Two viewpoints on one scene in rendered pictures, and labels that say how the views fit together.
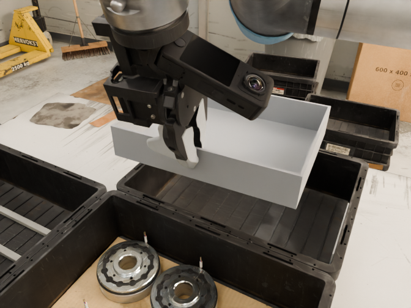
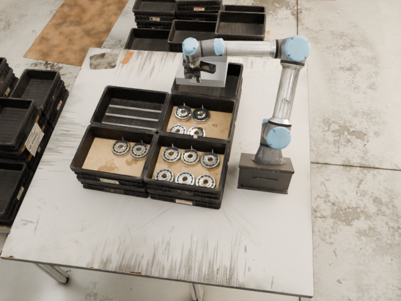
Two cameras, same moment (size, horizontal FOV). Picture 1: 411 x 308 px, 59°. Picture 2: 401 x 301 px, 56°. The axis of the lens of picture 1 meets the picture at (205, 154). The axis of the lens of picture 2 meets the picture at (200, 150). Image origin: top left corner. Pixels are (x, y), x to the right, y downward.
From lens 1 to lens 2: 1.64 m
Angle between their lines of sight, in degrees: 22
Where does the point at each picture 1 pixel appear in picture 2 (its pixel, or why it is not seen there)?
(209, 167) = (203, 82)
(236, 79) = (209, 67)
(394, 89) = not seen: outside the picture
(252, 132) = not seen: hidden behind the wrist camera
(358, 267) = (247, 97)
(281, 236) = (221, 94)
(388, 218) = (257, 77)
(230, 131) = not seen: hidden behind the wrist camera
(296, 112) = (219, 58)
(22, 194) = (132, 101)
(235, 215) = (206, 90)
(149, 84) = (193, 71)
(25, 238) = (145, 114)
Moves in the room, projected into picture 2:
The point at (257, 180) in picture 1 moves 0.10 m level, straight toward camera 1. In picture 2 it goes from (215, 83) to (217, 97)
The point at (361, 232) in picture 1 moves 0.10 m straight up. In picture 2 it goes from (247, 85) to (249, 74)
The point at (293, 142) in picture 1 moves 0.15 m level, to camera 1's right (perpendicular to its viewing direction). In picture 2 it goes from (220, 68) to (244, 61)
